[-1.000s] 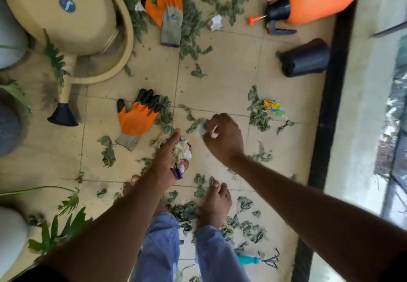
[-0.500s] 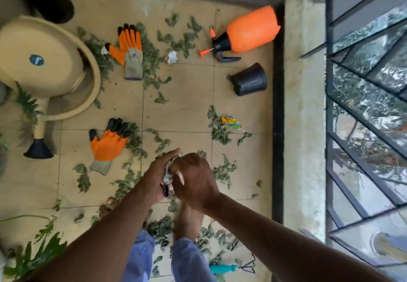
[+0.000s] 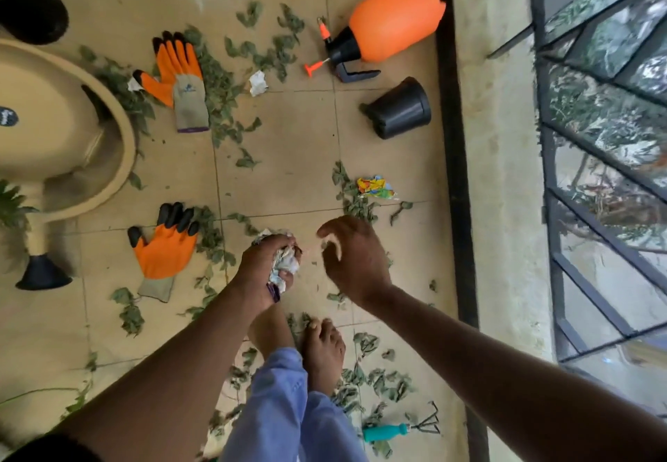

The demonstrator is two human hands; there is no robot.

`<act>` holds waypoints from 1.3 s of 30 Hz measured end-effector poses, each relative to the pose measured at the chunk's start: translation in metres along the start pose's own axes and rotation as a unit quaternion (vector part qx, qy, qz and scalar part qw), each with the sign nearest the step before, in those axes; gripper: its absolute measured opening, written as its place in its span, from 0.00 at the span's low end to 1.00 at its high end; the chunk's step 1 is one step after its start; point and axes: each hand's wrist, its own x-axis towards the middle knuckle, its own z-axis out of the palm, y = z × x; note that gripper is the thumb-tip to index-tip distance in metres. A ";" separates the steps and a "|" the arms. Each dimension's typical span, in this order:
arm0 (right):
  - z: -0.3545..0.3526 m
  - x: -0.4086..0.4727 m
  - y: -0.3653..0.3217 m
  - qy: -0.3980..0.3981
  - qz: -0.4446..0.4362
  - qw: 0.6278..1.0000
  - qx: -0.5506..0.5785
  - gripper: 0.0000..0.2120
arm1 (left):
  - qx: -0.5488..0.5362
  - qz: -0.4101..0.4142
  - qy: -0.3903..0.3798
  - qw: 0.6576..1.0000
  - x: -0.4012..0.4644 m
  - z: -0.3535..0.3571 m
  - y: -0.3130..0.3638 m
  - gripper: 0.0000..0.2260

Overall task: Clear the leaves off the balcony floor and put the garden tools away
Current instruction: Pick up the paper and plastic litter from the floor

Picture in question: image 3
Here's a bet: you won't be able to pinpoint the person's left hand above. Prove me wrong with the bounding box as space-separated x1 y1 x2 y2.
232 234 303 317

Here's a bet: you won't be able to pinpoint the person's right hand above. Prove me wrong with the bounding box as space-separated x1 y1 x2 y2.
316 215 393 306

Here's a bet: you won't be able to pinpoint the paper wrappers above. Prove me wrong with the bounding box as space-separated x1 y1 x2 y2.
253 228 303 304

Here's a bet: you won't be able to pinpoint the person's right forearm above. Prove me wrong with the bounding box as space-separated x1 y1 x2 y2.
360 285 667 462

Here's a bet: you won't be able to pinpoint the person's left forearm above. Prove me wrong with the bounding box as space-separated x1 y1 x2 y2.
49 282 261 462

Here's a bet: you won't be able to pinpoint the colourful crumpled wrapper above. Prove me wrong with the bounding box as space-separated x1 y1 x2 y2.
356 175 398 201

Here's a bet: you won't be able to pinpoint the person's left foot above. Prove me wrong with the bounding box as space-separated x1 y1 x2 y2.
247 304 297 360

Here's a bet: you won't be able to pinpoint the person's foot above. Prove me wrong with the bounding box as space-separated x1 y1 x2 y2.
247 304 297 360
302 318 347 398

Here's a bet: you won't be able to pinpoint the person's right foot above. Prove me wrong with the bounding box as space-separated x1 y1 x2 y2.
302 318 347 398

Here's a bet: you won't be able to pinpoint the orange and grey garden glove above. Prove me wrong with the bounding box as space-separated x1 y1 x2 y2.
127 31 210 134
127 202 201 304

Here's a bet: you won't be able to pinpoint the blue trousers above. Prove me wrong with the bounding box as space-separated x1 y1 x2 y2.
219 347 370 462

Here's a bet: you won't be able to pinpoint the small black plant pot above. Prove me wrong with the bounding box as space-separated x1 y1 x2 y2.
359 76 433 140

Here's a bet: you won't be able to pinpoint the scattered green leaves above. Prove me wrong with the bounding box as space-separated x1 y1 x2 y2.
60 0 441 461

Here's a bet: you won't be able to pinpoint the orange pressure spray bottle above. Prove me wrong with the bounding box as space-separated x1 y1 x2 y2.
304 0 447 84

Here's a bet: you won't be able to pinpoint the beige watering can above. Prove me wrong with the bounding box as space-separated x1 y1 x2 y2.
0 38 138 291

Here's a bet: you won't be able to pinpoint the green leafy plant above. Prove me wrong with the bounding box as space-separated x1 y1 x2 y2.
0 179 39 231

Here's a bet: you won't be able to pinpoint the dark metal window grille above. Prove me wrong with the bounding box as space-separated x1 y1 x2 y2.
487 0 667 421

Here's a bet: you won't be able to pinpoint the large black plant pot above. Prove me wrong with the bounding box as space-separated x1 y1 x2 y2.
0 0 70 46

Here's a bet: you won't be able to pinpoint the teal handled garden rake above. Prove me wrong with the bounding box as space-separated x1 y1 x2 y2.
363 400 442 444

